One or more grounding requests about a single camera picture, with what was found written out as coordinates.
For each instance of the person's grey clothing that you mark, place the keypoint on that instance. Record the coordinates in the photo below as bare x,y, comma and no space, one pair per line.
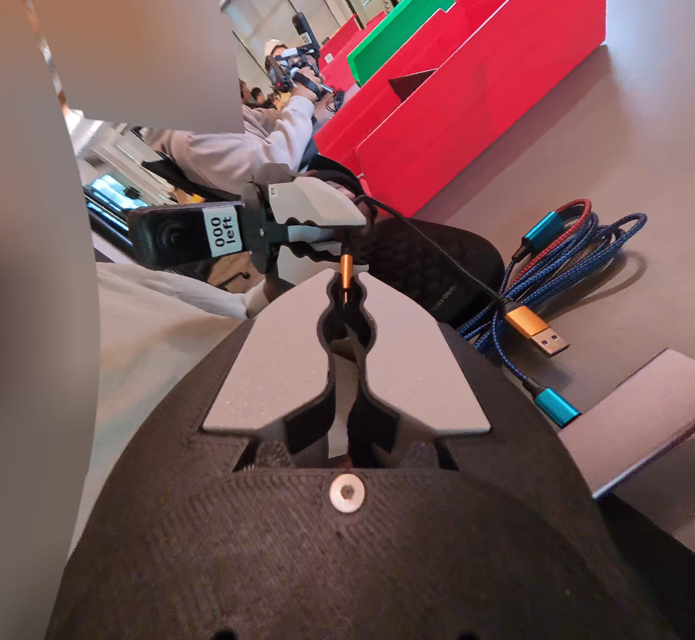
163,336

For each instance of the red plastic bin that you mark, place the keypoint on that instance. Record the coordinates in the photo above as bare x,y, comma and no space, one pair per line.
488,96
339,53

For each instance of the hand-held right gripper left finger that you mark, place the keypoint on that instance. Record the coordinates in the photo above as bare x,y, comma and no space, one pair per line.
277,368

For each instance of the black textured case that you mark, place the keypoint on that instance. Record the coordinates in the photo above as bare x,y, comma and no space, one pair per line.
423,265

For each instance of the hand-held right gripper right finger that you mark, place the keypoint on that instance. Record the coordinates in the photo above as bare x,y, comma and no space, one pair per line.
423,374

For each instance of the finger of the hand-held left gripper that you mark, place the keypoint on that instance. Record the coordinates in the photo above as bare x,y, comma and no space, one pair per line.
320,202
312,259

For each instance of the green plastic bin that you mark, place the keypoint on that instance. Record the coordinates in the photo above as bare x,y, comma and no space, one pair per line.
402,26

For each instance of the grey flat device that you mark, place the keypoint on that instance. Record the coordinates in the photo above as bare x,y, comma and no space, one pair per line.
640,417

